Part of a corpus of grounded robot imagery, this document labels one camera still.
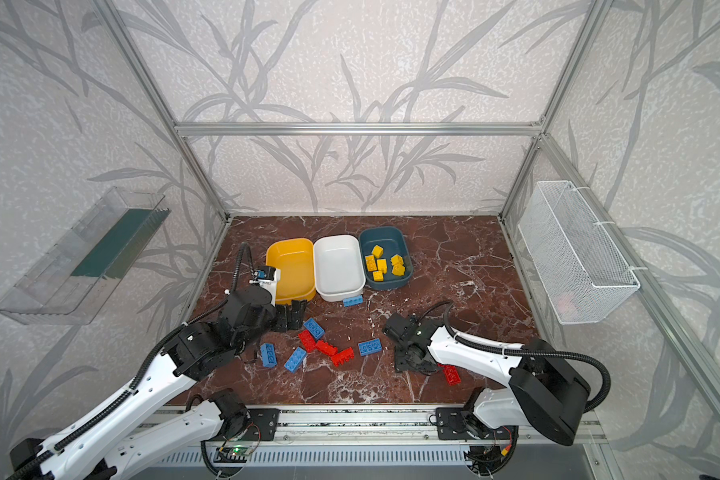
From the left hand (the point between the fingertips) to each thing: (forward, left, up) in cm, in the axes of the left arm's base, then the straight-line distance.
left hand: (296, 294), depth 73 cm
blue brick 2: (-6, -18, -22) cm, 29 cm away
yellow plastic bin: (+26, +10, -23) cm, 36 cm away
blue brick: (-10, +3, -21) cm, 23 cm away
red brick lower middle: (-9, -10, -19) cm, 24 cm away
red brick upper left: (-4, 0, -21) cm, 21 cm away
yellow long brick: (+23, -18, -21) cm, 36 cm away
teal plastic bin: (+34, -26, -21) cm, 48 cm away
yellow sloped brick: (+29, -20, -21) cm, 41 cm away
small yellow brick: (+24, -27, -21) cm, 42 cm away
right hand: (-8, -28, -21) cm, 36 cm away
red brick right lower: (-13, -41, -21) cm, 48 cm away
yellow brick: (+22, -21, -19) cm, 36 cm away
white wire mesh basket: (0, -62, +14) cm, 64 cm away
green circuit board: (-31, +13, -22) cm, 41 cm away
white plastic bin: (+23, -6, -23) cm, 33 cm away
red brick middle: (-7, -6, -20) cm, 22 cm away
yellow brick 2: (+17, -20, -19) cm, 32 cm away
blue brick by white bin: (+8, -12, -20) cm, 25 cm away
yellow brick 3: (+20, -27, -21) cm, 40 cm away
